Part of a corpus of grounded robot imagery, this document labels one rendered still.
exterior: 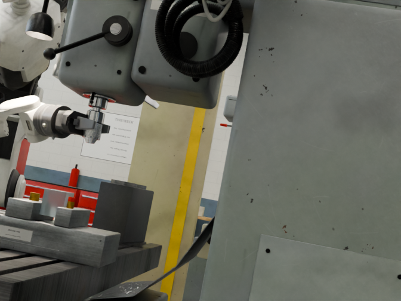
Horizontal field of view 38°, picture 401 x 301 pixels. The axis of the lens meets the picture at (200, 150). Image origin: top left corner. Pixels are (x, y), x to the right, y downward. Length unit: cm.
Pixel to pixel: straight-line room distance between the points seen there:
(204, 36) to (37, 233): 58
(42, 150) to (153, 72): 1000
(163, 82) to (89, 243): 41
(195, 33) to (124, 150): 949
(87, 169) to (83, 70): 958
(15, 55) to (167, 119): 148
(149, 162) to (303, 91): 208
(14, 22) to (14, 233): 80
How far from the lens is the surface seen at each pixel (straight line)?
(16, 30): 190
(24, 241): 132
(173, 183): 319
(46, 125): 157
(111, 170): 1086
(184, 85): 135
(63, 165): 1115
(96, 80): 142
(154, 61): 138
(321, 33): 126
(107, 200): 196
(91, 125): 147
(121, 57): 142
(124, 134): 1087
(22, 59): 194
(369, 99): 123
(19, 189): 218
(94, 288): 139
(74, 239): 128
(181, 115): 323
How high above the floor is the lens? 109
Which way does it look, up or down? 5 degrees up
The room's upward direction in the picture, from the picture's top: 11 degrees clockwise
